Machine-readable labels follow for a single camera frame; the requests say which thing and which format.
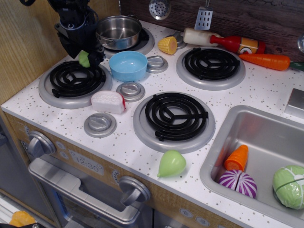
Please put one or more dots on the front right black burner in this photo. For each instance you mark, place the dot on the front right black burner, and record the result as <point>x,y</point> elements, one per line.
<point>174,121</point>

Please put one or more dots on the orange toy carrot piece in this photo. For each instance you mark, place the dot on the orange toy carrot piece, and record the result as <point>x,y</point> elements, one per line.
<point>237,159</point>

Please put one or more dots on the yellow toy corn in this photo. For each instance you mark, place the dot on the yellow toy corn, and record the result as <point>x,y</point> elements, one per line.
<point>168,45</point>

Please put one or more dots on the silver oven knob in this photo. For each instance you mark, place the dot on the silver oven knob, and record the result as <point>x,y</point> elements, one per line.
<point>133,191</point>
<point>40,145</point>

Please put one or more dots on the green toy broccoli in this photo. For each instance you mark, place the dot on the green toy broccoli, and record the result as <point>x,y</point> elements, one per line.
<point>83,59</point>

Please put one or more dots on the black burner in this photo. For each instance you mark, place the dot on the black burner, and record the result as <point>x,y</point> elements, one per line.
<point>69,85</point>
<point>174,121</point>
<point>210,68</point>

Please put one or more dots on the white red toy radish slice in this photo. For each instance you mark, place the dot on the white red toy radish slice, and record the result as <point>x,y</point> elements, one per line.
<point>108,101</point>

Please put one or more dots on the back right black burner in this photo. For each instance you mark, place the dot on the back right black burner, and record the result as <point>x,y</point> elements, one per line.
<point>210,68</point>

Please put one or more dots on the red toy ketchup bottle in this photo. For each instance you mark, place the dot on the red toy ketchup bottle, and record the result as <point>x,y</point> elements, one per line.
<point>240,45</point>

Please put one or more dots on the light green toy pear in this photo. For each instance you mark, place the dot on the light green toy pear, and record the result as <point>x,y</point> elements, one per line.
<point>172,163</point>

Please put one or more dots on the hanging silver strainer ladle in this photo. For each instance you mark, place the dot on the hanging silver strainer ladle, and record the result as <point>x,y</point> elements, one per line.
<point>159,9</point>

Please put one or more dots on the silver stove knob front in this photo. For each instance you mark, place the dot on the silver stove knob front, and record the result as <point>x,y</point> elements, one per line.
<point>100,125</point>

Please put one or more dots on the white toy bottle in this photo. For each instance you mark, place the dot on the white toy bottle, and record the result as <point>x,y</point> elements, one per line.
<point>197,37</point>

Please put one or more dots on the silver stove knob back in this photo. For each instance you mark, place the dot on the silver stove knob back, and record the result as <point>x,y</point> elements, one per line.
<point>156,64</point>

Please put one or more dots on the silver sink basin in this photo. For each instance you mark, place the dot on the silver sink basin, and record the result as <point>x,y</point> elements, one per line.
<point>273,142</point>

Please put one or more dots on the silver oven door handle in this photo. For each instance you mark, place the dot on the silver oven door handle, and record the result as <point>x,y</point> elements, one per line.
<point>81,206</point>

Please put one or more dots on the silver stove knob rear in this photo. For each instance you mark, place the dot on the silver stove knob rear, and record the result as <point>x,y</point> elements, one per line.
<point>180,43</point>

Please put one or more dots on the yellow toy on floor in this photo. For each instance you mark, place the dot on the yellow toy on floor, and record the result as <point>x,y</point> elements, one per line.
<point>21,218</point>

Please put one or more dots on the front left black burner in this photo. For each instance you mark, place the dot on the front left black burner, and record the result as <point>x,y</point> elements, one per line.
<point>69,85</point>

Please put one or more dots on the silver stove knob middle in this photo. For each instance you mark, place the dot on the silver stove knob middle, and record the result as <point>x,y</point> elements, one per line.
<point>131,91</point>

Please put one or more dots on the small steel pan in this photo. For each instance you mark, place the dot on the small steel pan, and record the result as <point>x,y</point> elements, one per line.
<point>118,21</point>

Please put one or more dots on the purple striped toy onion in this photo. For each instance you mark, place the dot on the purple striped toy onion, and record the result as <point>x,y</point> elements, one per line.
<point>239,181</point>

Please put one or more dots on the hanging silver spoon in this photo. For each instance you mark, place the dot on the hanging silver spoon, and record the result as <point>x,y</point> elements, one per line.
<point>300,43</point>

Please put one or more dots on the hanging silver slotted spatula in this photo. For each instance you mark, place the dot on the hanging silver slotted spatula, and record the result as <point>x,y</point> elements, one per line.
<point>204,17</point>

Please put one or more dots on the silver faucet base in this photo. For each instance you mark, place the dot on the silver faucet base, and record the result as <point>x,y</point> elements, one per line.
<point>295,105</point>

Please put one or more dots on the right silver oven knob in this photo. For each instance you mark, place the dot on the right silver oven knob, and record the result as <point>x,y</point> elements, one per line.
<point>133,191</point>

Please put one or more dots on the light blue plastic bowl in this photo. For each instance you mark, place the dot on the light blue plastic bowl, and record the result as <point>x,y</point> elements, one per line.
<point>128,66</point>

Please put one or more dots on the silver stove knob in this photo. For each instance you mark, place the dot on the silver stove knob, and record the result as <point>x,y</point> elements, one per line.
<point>156,64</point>
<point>180,43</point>
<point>131,91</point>
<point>100,125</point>

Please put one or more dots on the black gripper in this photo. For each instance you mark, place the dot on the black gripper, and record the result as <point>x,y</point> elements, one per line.
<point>76,39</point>

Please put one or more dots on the green toy cabbage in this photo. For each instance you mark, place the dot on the green toy cabbage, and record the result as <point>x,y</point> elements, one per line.
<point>288,184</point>

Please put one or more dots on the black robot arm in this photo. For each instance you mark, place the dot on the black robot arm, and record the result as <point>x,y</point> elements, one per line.
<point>73,12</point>

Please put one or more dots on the left silver oven knob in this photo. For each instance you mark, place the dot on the left silver oven knob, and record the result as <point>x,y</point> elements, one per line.
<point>40,145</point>

